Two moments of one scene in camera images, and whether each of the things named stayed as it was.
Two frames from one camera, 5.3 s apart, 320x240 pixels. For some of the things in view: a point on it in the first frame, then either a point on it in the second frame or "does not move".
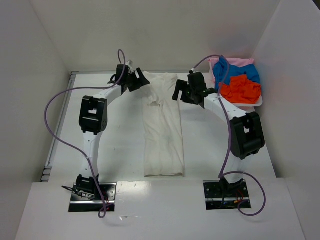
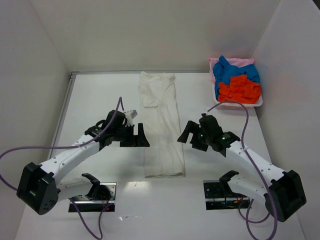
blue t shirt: (223, 70) does not move
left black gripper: (136, 80) to (133, 141)
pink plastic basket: (239, 62) does not move
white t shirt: (163, 152) does not move
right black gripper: (185, 91) to (196, 140)
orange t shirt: (241, 90) does not move
